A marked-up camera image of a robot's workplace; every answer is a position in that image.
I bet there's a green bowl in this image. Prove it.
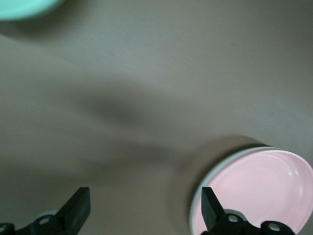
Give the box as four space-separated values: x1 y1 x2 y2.
0 0 65 22

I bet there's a pink plate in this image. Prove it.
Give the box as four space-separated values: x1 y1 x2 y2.
193 149 313 235

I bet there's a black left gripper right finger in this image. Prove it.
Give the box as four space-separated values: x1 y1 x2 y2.
200 187 294 235

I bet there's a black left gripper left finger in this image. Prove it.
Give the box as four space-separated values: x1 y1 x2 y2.
0 187 91 235

